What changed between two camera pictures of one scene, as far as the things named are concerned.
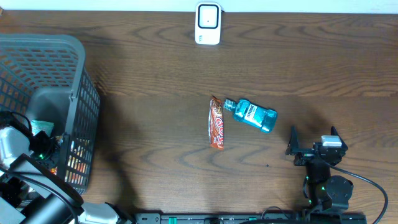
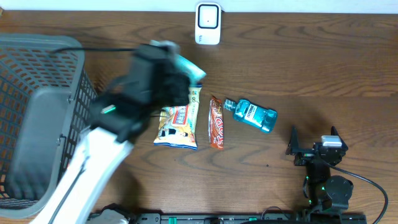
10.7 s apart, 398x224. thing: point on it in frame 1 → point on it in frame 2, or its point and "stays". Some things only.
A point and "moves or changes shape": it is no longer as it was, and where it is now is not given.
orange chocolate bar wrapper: x=216 y=124 stays
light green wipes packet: x=38 y=126 → x=195 y=74
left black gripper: x=43 y=135 → x=174 y=83
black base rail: x=251 y=218 stays
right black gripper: x=304 y=155 stays
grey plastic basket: x=42 y=78 stays
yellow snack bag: x=78 y=162 moves or changes shape
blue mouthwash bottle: x=246 y=111 stays
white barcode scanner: x=208 y=23 stays
